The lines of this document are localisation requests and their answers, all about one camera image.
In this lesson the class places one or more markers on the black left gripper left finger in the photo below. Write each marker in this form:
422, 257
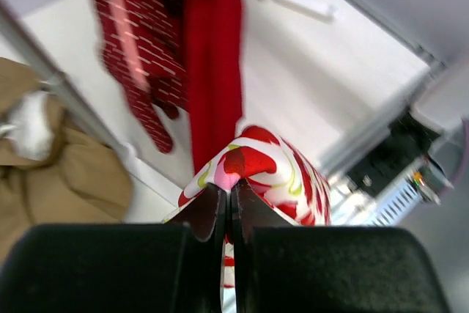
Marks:
170, 267

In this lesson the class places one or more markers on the white slotted cable duct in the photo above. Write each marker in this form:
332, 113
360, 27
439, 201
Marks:
394, 204

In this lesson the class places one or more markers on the red polka dot garment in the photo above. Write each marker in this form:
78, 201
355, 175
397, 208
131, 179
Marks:
158, 30

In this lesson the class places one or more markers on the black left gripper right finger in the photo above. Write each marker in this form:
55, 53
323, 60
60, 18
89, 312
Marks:
329, 272

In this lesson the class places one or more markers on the pink hanger left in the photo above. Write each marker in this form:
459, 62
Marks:
128, 43

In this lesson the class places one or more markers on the silver clothes rack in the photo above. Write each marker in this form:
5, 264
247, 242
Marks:
75, 74

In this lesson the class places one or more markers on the tan skirt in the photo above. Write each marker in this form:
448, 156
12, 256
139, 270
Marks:
52, 171

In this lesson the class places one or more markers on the red skirt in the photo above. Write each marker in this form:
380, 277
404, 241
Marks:
212, 36

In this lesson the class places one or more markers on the red white floral garment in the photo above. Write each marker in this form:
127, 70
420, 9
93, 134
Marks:
277, 172

